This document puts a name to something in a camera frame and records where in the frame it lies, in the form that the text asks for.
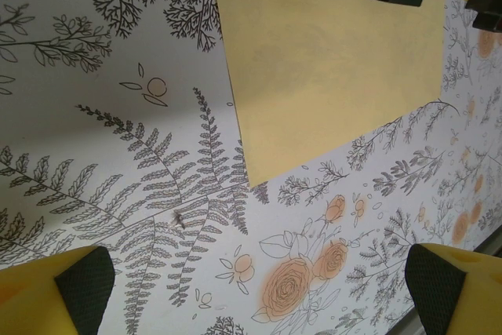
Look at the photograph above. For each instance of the yellow cloth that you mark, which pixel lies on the yellow cloth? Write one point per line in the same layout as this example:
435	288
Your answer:
313	76

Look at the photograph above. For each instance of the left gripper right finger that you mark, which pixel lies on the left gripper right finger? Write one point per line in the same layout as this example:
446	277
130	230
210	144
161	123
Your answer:
451	296

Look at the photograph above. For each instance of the floral printed table cover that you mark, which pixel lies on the floral printed table cover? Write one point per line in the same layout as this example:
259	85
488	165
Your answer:
117	135

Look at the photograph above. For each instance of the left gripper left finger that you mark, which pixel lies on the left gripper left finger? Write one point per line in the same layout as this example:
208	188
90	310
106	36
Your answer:
31	303

